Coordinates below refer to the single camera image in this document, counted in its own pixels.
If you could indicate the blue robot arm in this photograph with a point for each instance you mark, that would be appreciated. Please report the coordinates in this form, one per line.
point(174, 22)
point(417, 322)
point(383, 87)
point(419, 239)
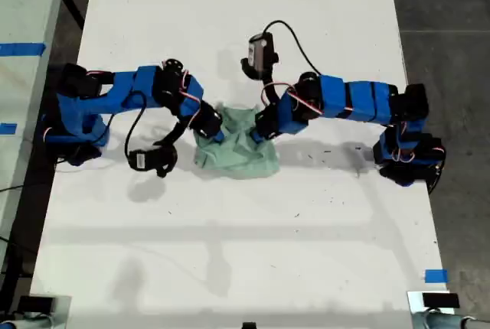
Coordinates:
point(122, 92)
point(360, 99)

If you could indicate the long blue tape strip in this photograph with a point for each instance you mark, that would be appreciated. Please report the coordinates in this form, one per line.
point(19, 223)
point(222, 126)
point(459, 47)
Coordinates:
point(23, 49)

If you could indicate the small black box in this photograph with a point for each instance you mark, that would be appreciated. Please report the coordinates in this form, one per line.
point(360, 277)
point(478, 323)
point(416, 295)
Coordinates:
point(440, 300)
point(36, 303)

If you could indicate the square blue tape patch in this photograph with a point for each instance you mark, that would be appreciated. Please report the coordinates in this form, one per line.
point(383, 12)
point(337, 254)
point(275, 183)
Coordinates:
point(436, 276)

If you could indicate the pale grey tube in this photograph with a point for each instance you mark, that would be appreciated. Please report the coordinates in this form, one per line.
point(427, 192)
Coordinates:
point(27, 323)
point(440, 321)

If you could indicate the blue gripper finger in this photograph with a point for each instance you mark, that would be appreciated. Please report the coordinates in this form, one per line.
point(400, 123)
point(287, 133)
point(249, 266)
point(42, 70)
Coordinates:
point(258, 139)
point(219, 138)

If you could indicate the pale green T-shirt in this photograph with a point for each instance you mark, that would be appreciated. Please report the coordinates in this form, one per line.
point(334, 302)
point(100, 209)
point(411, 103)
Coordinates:
point(237, 157)

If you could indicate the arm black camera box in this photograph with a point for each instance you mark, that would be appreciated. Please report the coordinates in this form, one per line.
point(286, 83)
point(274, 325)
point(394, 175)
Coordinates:
point(260, 53)
point(143, 160)

